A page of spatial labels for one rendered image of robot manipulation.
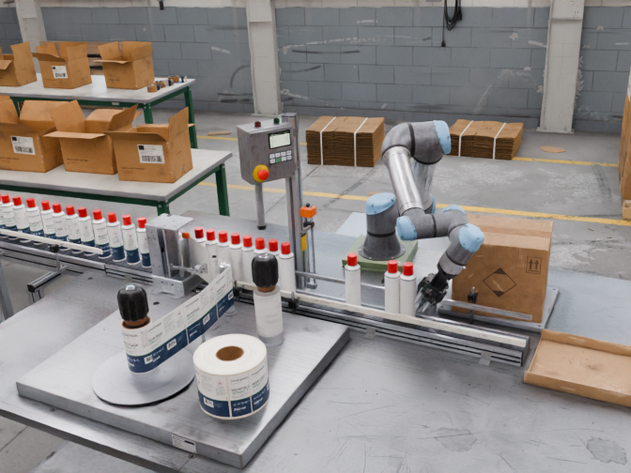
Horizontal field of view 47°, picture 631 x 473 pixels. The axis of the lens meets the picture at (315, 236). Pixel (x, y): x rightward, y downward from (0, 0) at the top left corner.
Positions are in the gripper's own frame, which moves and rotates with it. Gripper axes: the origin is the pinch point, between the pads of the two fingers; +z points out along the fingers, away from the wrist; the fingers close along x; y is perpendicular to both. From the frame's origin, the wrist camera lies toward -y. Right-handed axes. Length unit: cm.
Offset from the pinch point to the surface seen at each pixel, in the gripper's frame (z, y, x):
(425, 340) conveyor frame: 4.9, 6.0, 7.9
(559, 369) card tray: -14.0, 3.1, 44.4
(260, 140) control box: -15, -2, -74
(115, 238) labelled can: 58, 2, -110
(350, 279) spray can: 5.2, 3.0, -23.5
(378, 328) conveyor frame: 12.7, 5.4, -6.6
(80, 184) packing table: 128, -85, -192
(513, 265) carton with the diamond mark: -23.2, -17.2, 16.3
